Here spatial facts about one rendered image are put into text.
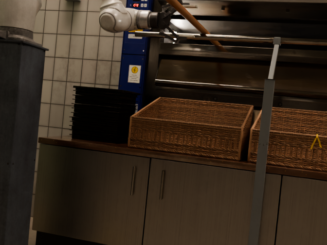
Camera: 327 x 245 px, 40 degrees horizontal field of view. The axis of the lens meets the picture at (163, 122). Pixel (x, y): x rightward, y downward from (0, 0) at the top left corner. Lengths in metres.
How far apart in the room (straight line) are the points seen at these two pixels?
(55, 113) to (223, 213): 1.37
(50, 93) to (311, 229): 1.79
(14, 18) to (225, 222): 1.26
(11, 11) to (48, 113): 1.13
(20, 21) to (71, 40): 0.99
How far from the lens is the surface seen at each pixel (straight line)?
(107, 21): 1.95
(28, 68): 1.95
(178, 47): 2.65
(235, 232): 2.06
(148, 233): 2.16
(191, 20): 1.99
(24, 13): 1.98
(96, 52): 2.84
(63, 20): 2.98
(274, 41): 2.18
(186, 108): 2.56
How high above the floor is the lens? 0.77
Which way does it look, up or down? 1 degrees down
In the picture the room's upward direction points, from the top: 6 degrees clockwise
